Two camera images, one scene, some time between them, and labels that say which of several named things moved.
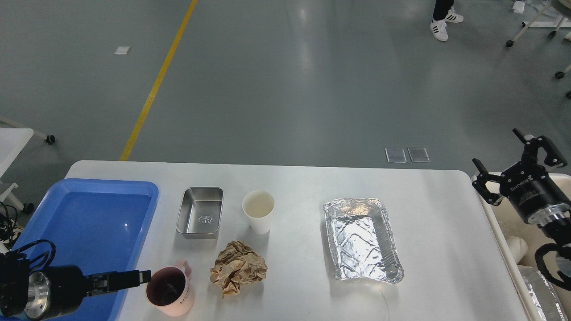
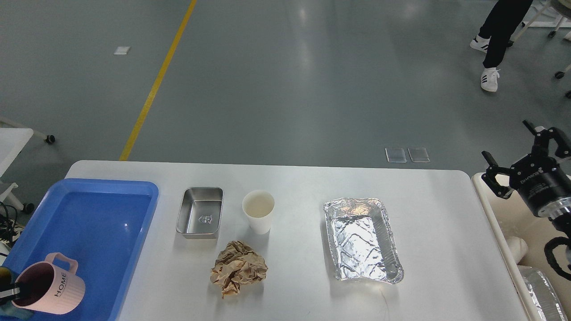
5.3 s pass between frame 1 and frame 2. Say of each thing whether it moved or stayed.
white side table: stayed
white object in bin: stayed
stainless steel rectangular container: stayed
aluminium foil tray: stayed
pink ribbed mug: moved
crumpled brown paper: stayed
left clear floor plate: stayed
